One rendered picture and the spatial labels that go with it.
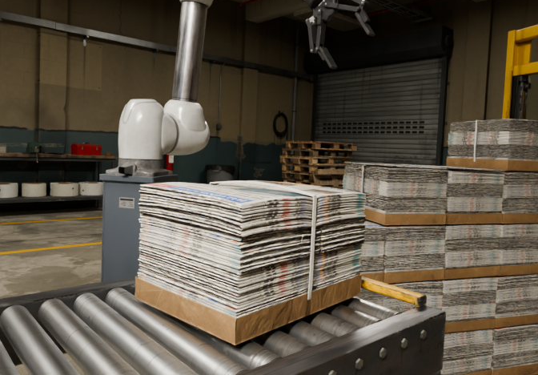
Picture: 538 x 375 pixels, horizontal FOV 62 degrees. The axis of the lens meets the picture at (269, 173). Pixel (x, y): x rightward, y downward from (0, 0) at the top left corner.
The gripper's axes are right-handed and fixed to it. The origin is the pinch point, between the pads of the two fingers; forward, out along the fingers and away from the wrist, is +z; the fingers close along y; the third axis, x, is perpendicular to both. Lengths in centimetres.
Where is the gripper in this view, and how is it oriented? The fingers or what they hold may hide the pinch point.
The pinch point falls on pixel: (350, 48)
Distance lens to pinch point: 126.0
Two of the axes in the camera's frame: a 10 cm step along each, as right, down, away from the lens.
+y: 6.3, -4.8, -6.1
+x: 6.6, -1.0, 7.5
